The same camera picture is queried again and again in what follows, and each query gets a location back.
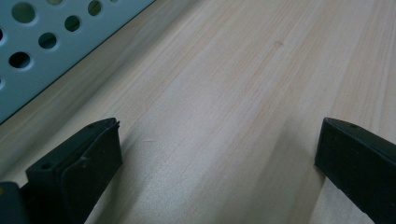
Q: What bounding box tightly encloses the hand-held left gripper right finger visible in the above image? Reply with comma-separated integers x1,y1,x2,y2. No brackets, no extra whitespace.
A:
314,117,396,224

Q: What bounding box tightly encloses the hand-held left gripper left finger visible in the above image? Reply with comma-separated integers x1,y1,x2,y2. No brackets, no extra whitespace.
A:
25,117,123,224

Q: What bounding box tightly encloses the pale blue perforated basket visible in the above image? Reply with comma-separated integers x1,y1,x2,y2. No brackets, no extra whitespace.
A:
0,0,156,125

